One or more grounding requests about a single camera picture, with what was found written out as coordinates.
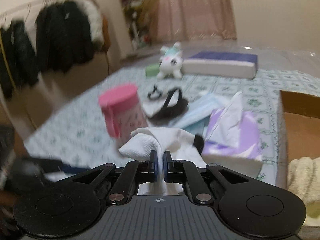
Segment white sock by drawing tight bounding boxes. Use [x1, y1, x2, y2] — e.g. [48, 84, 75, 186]
[119, 127, 206, 196]

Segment blue face mask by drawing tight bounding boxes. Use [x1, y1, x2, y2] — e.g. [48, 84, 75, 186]
[168, 93, 231, 135]

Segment black eye mask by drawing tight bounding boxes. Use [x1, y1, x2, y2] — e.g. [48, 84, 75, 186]
[142, 87, 189, 124]

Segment yellow towel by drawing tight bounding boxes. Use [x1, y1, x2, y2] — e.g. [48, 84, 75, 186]
[287, 157, 319, 226]

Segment floral tablecloth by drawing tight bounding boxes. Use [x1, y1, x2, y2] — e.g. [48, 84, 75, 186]
[23, 68, 320, 185]

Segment pink cup with lid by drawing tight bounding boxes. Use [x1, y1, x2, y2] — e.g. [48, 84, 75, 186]
[98, 83, 148, 145]

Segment purple tissue pack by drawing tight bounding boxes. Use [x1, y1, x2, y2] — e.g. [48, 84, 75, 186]
[201, 91, 263, 178]

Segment small green box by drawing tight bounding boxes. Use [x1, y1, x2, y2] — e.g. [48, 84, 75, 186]
[145, 63, 159, 77]

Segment white bunny plush toy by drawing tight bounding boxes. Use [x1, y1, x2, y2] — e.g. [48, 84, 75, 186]
[157, 42, 183, 79]

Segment blue and white flat box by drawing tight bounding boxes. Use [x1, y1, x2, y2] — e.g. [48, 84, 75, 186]
[182, 51, 258, 80]

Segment brown cardboard box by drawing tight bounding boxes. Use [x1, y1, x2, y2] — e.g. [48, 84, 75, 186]
[276, 90, 319, 189]

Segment black jacket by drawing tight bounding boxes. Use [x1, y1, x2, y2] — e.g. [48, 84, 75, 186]
[1, 1, 95, 100]

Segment orange brown jacket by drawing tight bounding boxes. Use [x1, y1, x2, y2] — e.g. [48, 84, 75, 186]
[102, 16, 111, 53]

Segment white puffer jacket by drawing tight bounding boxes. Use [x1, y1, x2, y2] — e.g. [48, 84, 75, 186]
[78, 0, 104, 50]

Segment pink curtain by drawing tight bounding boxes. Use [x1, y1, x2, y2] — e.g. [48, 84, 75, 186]
[152, 0, 237, 42]

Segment wooden bookshelf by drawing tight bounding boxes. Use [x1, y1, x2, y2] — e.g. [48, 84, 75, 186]
[120, 0, 159, 50]

